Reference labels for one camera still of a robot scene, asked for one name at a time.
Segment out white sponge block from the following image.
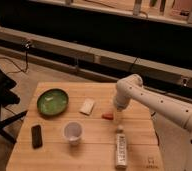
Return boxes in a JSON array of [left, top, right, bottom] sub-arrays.
[[79, 99, 95, 115]]

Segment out black floor cable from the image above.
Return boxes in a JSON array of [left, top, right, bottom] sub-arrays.
[[0, 39, 33, 75]]

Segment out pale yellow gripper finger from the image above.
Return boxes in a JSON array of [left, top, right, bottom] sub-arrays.
[[113, 109, 123, 124]]

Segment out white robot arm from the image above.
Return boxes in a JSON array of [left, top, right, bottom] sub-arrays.
[[113, 74, 192, 171]]

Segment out green ceramic bowl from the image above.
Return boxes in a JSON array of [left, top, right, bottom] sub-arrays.
[[37, 88, 69, 117]]

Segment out black rectangular remote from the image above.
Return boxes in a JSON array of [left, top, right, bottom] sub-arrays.
[[31, 125, 43, 149]]

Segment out black office chair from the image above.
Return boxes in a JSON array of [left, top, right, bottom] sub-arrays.
[[0, 53, 28, 147]]

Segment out white plastic cup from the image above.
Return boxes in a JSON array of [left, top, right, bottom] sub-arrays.
[[63, 122, 82, 146]]

